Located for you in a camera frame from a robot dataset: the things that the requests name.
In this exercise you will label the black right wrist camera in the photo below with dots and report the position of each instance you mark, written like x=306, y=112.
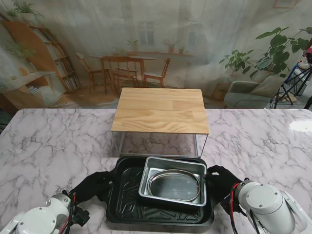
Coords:
x=226, y=203

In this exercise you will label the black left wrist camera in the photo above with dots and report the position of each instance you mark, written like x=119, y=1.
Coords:
x=81, y=217

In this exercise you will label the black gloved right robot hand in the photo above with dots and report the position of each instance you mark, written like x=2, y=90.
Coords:
x=223, y=178

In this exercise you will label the printed room scene backdrop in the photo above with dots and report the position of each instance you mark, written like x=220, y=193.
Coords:
x=170, y=24

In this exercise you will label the black tripod stand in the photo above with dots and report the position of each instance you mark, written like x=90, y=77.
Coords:
x=284, y=90

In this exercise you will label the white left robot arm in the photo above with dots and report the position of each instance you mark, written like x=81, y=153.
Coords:
x=41, y=219

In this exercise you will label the silver rectangular baking tin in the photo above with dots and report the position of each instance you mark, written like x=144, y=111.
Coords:
x=170, y=162

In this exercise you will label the oval stainless steel plate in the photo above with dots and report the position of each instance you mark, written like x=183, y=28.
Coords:
x=173, y=187

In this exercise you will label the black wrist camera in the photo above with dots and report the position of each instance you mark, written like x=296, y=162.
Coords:
x=81, y=217
x=226, y=203

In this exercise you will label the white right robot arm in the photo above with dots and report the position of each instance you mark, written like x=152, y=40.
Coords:
x=265, y=204

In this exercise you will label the black patterned baking tray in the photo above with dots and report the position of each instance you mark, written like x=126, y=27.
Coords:
x=124, y=195

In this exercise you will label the red yellow helmet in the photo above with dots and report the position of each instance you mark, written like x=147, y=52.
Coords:
x=309, y=50

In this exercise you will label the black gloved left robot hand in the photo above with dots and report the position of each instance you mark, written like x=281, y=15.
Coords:
x=92, y=185

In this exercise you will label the wooden top metal frame shelf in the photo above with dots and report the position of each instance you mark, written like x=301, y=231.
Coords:
x=158, y=114

